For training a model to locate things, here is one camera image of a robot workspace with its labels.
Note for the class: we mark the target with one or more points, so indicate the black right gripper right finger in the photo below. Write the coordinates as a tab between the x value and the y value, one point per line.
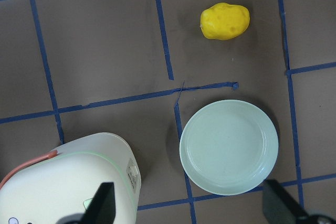
280	207

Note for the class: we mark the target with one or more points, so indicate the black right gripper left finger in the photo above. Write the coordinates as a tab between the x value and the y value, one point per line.
102	208

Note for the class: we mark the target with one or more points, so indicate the white rice cooker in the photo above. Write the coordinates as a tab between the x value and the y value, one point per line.
65	185

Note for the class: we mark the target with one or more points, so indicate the light green plate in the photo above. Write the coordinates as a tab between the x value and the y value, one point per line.
229	147

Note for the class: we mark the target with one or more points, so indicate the yellow toy potato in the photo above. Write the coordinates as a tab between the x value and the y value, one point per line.
224	21

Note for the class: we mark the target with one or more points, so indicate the pink rice cooker handle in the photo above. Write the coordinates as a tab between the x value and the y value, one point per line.
28	163

